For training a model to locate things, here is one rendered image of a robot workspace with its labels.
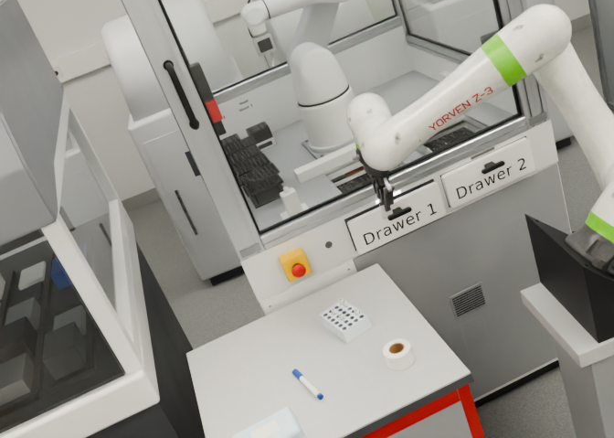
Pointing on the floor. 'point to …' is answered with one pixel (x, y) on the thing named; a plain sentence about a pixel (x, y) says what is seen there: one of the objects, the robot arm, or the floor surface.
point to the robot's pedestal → (578, 365)
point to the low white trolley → (336, 371)
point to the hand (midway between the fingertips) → (386, 208)
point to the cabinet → (471, 281)
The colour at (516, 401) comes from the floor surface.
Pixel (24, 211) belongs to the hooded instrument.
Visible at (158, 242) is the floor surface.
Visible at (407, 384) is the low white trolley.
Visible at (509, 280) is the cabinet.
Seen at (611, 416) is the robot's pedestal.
